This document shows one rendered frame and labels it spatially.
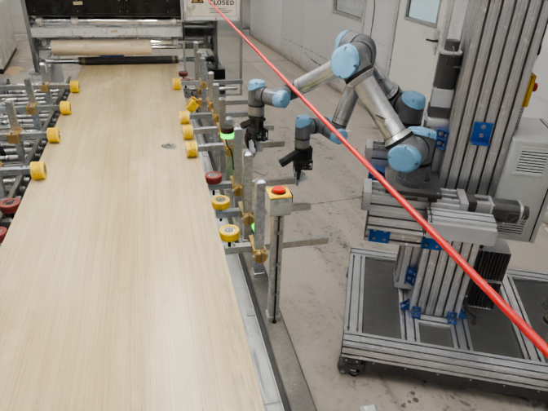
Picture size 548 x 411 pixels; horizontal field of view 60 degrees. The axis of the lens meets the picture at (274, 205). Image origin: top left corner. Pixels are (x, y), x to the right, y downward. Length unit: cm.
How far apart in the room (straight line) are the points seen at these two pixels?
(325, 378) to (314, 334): 30
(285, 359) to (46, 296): 79
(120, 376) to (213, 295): 39
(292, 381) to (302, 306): 136
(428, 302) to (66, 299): 174
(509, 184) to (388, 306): 91
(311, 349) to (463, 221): 111
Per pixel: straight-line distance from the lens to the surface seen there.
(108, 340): 148
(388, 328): 256
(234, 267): 215
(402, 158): 185
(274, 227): 153
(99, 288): 166
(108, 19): 442
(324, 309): 291
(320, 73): 208
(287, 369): 162
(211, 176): 230
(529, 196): 230
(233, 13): 439
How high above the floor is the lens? 191
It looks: 29 degrees down
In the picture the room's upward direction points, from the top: 2 degrees clockwise
